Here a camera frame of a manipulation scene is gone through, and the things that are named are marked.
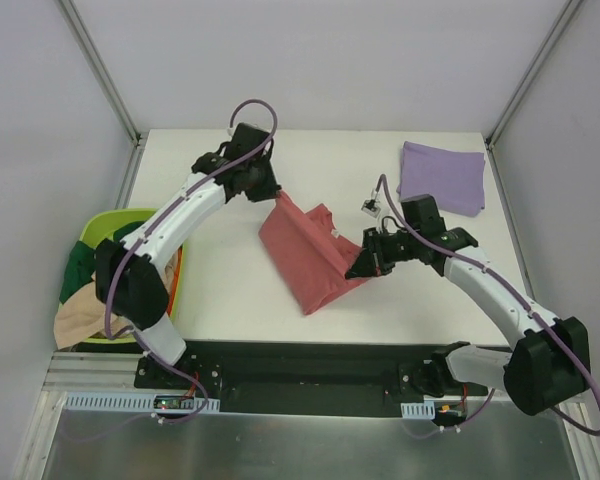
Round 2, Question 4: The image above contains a pink t shirt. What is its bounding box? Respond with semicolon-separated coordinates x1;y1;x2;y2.
259;192;367;315

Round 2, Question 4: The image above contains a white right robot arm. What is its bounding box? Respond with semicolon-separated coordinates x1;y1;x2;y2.
345;195;590;415

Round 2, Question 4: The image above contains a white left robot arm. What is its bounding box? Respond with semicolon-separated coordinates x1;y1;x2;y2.
95;123;280;389

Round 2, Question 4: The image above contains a folded purple t shirt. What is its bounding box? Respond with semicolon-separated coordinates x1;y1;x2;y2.
397;141;486;217

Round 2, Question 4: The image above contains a green laundry basket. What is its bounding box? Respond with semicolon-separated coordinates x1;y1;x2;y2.
74;207;189;347

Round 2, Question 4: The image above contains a dark green garment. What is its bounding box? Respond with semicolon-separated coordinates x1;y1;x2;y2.
59;221;143;305

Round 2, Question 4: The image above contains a beige garment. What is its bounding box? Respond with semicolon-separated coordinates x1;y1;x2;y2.
53;267;170;349

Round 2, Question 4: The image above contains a left aluminium frame post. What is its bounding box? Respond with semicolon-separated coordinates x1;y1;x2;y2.
54;0;149;147

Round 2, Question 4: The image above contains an aluminium frame post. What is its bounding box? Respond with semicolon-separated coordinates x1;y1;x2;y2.
485;0;586;151
54;0;149;147

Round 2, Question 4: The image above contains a right white cable duct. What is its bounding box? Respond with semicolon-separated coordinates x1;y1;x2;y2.
400;401;436;421

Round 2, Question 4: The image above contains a white cable duct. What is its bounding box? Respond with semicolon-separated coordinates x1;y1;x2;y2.
65;392;221;415
400;401;436;421

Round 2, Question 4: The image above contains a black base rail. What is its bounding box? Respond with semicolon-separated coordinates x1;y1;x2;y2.
133;340;496;415

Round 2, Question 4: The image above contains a left white cable duct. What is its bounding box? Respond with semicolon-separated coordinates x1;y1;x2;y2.
65;392;221;415

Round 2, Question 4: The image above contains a right aluminium frame post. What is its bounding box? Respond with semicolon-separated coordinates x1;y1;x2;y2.
485;0;586;151

